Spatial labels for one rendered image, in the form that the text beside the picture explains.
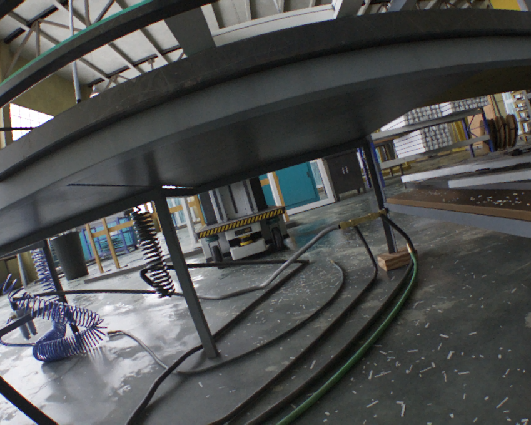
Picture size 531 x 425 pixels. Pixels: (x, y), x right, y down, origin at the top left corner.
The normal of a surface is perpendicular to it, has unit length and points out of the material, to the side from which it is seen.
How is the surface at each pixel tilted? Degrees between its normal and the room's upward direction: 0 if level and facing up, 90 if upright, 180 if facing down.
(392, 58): 90
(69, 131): 90
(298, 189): 90
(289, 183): 90
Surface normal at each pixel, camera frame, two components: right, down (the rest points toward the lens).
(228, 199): 0.12, 0.03
